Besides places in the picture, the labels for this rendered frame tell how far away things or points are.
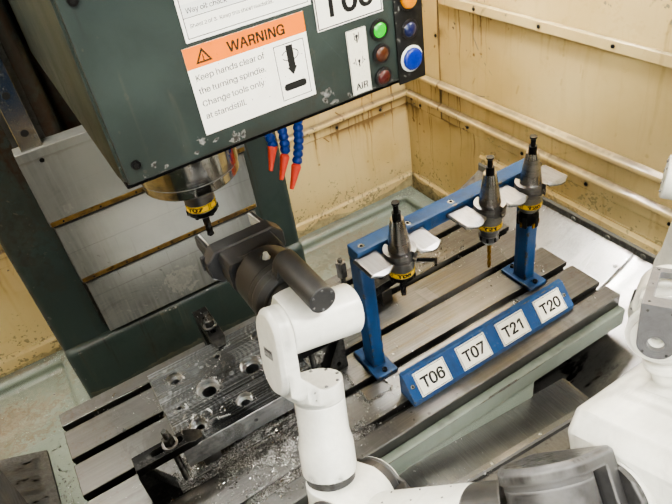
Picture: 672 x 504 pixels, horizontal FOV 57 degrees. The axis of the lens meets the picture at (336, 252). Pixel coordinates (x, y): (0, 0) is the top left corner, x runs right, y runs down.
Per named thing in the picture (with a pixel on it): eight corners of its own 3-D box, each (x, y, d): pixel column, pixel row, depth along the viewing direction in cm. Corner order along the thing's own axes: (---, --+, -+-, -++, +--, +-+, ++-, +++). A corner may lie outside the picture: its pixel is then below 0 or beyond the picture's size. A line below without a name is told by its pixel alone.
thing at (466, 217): (490, 222, 119) (491, 219, 118) (469, 233, 117) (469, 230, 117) (466, 207, 124) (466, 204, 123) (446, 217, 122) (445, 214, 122)
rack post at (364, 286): (398, 370, 133) (386, 264, 115) (378, 382, 131) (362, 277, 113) (372, 343, 140) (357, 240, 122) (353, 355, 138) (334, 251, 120)
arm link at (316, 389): (315, 284, 79) (328, 379, 82) (250, 303, 74) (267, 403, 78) (341, 295, 73) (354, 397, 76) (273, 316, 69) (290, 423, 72)
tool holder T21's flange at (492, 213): (493, 200, 126) (494, 190, 124) (512, 214, 121) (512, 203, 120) (467, 210, 124) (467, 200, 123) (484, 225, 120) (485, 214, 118)
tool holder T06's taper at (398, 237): (399, 237, 116) (396, 208, 112) (416, 246, 113) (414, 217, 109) (382, 249, 114) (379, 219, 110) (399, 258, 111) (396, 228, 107)
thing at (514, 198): (532, 200, 123) (532, 197, 122) (512, 211, 121) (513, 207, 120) (507, 186, 128) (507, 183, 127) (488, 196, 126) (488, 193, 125)
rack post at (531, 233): (546, 282, 148) (556, 177, 130) (530, 292, 146) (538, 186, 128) (516, 262, 155) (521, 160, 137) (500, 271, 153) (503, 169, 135)
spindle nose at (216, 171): (231, 142, 106) (213, 75, 99) (249, 185, 94) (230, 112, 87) (139, 167, 104) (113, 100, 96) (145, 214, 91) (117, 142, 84)
